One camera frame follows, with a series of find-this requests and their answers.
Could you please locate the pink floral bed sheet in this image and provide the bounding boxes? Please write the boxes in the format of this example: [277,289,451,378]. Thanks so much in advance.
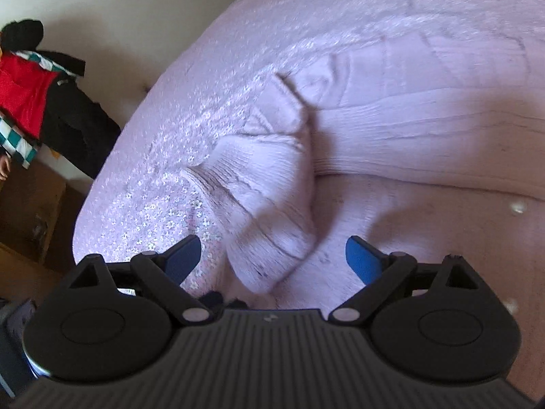
[72,0,545,395]

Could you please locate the pink knit sweater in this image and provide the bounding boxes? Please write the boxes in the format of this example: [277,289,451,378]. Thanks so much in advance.
[181,26,545,296]

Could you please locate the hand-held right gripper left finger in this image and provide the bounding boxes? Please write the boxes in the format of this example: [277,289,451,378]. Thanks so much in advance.
[68,234,211,325]

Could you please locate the brown cardboard box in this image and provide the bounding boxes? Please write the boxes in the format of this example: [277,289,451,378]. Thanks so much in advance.
[0,160,88,267]

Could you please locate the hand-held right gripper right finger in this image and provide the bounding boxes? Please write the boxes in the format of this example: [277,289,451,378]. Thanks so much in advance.
[328,235,484,325]

